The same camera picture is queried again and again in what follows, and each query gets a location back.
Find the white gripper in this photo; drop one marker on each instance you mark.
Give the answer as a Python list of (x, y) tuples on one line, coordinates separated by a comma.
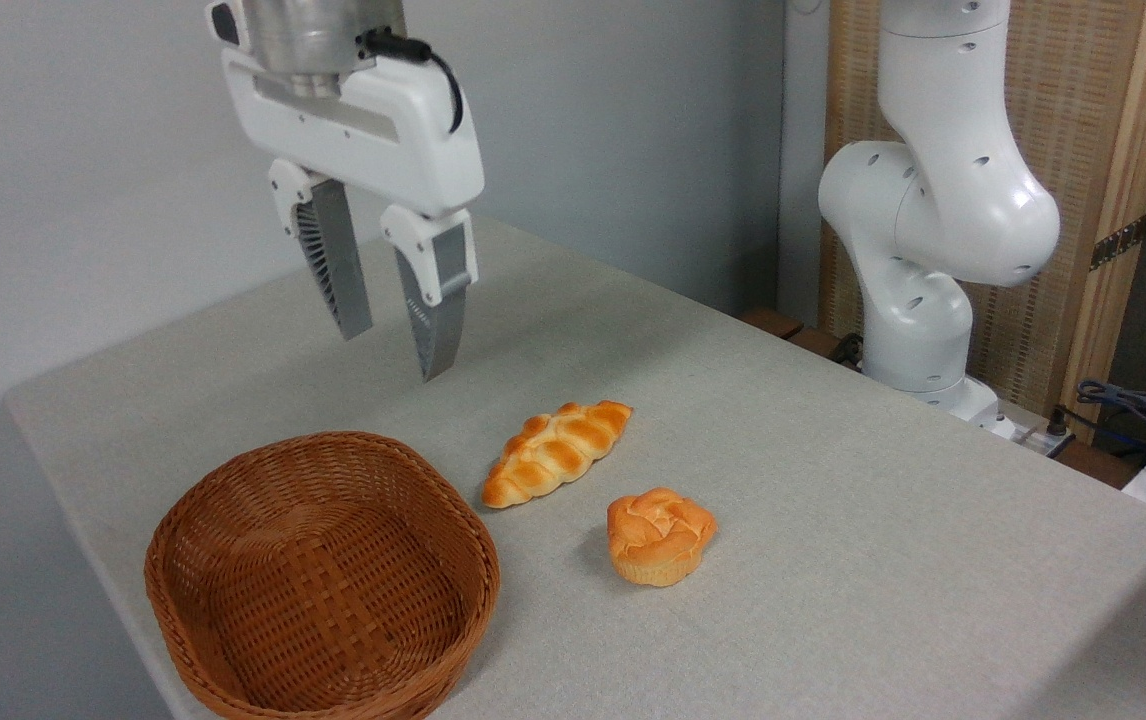
[(403, 135)]

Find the long braided bread loaf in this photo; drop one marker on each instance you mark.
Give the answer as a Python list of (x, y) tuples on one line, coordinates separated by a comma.
[(558, 450)]

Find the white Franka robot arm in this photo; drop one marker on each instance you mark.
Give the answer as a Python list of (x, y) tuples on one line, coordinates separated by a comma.
[(933, 200)]

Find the brown woven wicker basket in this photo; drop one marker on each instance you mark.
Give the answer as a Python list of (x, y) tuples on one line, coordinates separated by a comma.
[(323, 580)]

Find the round muffin-shaped bread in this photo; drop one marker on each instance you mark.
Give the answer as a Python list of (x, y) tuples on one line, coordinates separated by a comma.
[(658, 535)]

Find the white power strip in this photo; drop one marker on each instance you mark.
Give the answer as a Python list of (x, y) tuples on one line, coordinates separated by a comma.
[(1038, 432)]

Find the dark metal screen hinge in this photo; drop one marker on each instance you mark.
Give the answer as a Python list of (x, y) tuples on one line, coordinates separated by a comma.
[(1120, 241)]

